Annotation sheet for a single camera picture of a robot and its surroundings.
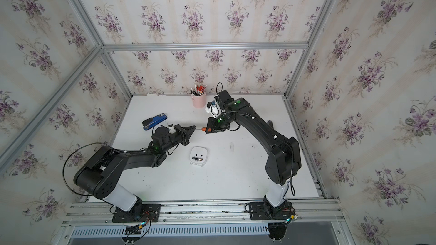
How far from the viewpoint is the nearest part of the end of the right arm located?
694 mm

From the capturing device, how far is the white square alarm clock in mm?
877

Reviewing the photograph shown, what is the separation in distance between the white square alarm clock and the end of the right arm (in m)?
0.21

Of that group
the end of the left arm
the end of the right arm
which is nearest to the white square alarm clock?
the end of the left arm
